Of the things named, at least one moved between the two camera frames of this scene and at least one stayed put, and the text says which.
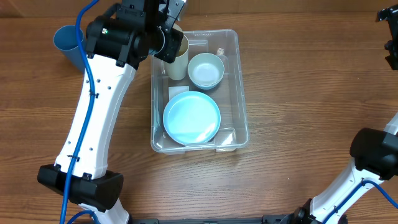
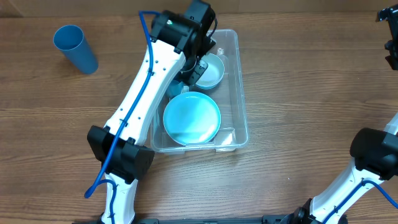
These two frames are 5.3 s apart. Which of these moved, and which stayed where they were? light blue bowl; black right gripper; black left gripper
Moved: black left gripper
Stayed: light blue bowl; black right gripper
